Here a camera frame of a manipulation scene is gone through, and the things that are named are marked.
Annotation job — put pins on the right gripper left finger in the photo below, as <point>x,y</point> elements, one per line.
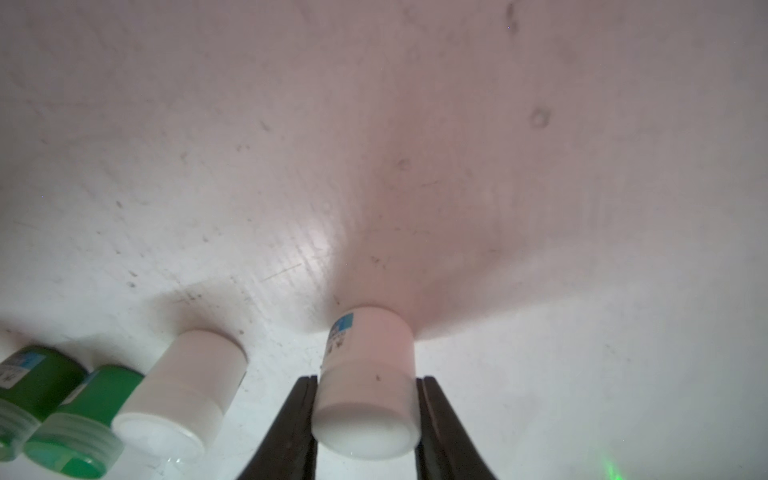
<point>289,449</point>

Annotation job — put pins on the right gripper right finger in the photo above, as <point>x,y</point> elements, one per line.
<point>445,450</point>

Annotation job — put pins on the white paint can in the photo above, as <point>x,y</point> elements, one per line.
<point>366,405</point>
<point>178,408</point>

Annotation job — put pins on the green paint can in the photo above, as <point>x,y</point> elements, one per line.
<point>35,380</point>
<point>77,440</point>

